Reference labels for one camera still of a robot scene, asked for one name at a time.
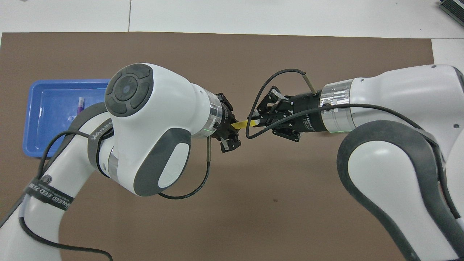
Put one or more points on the yellow pen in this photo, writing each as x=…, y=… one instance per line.
x=241, y=124

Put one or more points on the blue plastic tray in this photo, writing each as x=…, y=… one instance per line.
x=54, y=119

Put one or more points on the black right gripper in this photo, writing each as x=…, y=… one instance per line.
x=308, y=112

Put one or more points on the grey striped box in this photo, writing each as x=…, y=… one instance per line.
x=453, y=9

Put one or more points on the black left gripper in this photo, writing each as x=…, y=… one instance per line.
x=224, y=125

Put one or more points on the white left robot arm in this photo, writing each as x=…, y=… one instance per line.
x=152, y=119

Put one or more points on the purple pen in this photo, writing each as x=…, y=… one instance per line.
x=79, y=106

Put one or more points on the brown table mat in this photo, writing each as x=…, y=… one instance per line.
x=253, y=217

